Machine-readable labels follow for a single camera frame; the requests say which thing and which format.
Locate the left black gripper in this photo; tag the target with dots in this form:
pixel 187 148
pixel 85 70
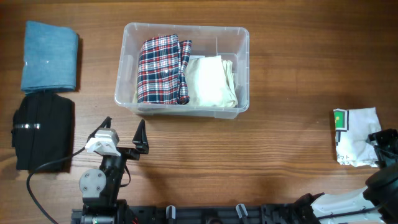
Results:
pixel 141 144

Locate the folded black cloth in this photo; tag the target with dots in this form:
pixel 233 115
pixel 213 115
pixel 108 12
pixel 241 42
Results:
pixel 42 129

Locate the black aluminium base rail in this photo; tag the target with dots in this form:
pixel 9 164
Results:
pixel 264 214

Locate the folded blue denim cloth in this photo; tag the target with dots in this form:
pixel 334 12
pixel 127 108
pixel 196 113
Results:
pixel 50 58

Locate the clear plastic storage container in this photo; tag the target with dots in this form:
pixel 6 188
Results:
pixel 231 43

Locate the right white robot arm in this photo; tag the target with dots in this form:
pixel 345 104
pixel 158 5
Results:
pixel 376 202

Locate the plaid cloth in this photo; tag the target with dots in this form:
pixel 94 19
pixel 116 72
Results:
pixel 161 71

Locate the white printed cloth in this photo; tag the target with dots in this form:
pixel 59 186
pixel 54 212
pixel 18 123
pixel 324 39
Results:
pixel 352 128

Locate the cream cloth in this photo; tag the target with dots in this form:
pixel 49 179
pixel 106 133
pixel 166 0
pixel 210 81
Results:
pixel 210 82

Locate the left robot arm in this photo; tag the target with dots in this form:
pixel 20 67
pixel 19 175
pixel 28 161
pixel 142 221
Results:
pixel 100 187

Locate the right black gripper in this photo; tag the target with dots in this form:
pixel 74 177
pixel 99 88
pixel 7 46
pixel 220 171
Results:
pixel 382 138

